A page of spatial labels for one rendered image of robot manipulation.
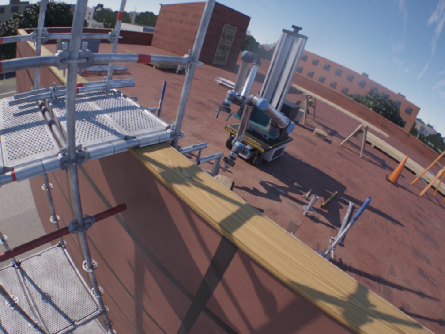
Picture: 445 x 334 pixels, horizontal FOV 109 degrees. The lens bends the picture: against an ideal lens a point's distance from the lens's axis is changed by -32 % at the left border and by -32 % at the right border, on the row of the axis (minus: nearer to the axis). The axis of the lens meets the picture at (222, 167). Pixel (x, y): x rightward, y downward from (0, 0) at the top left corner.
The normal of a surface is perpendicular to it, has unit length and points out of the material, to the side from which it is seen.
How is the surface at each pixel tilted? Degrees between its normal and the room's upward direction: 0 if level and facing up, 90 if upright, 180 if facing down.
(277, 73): 90
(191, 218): 90
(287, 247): 0
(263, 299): 90
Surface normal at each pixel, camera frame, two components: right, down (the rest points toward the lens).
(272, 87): -0.61, 0.25
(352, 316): 0.28, -0.82
